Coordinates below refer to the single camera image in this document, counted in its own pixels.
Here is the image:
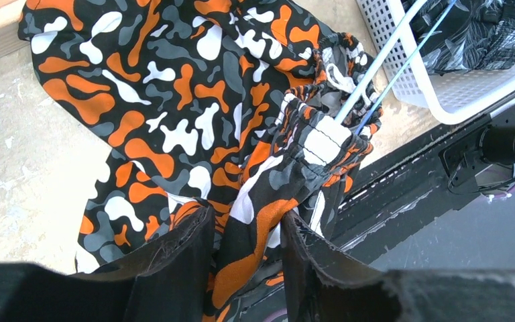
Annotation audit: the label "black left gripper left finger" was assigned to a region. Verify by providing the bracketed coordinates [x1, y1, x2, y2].
[0, 208, 214, 321]

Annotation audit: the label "orange camouflage shorts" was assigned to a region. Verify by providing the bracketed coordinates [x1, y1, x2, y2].
[17, 1, 382, 321]

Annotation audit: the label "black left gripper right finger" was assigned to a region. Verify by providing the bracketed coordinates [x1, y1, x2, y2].
[281, 212, 515, 321]

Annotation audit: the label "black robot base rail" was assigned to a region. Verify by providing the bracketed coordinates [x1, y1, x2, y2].
[239, 75, 515, 322]

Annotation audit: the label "white plastic basket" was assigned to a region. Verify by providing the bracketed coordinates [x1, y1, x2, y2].
[355, 0, 515, 125]

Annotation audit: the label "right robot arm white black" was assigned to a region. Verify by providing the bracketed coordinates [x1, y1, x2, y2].
[439, 105, 515, 197]

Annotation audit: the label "blue hanger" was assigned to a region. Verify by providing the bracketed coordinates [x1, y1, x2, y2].
[333, 0, 459, 135]

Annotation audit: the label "dark leaf-print shorts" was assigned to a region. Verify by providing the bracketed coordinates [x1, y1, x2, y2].
[410, 1, 515, 75]

